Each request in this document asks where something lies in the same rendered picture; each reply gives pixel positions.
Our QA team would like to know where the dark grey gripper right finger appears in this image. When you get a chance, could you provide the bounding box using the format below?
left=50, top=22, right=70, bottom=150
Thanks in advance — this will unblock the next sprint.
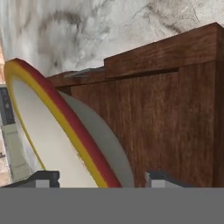
left=144, top=171, right=196, bottom=189

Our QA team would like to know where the white bowl red yellow rim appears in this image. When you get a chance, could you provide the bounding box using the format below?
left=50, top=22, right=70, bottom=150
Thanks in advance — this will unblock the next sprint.
left=3, top=58, right=136, bottom=189

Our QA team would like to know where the white cupboard run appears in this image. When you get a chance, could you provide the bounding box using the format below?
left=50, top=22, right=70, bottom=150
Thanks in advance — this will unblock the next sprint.
left=0, top=84, right=33, bottom=183

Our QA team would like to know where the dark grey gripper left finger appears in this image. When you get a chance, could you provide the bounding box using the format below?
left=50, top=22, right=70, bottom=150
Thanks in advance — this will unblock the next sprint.
left=4, top=170, right=60, bottom=189

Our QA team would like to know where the brown wooden cabinet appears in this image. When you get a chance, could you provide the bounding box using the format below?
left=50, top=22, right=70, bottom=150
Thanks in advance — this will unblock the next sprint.
left=46, top=22, right=224, bottom=188

